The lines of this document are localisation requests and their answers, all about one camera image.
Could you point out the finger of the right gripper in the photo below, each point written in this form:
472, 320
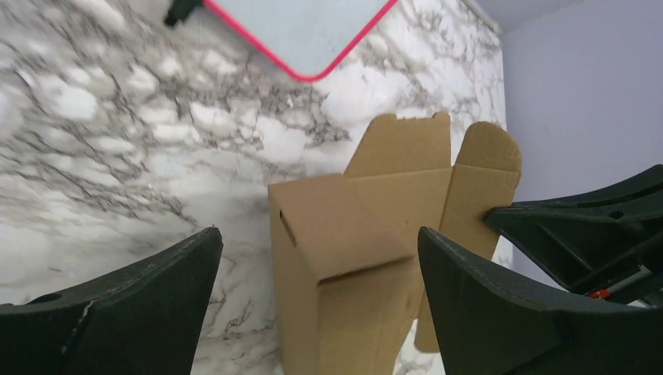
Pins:
604, 244

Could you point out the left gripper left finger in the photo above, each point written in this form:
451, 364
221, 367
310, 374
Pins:
144, 318

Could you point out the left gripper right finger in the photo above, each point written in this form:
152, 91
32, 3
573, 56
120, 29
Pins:
491, 320

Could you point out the brown cardboard box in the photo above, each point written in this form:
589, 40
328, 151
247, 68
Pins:
347, 278

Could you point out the right black whiteboard foot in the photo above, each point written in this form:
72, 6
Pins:
180, 10

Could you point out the pink framed whiteboard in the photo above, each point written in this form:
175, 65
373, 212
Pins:
305, 38

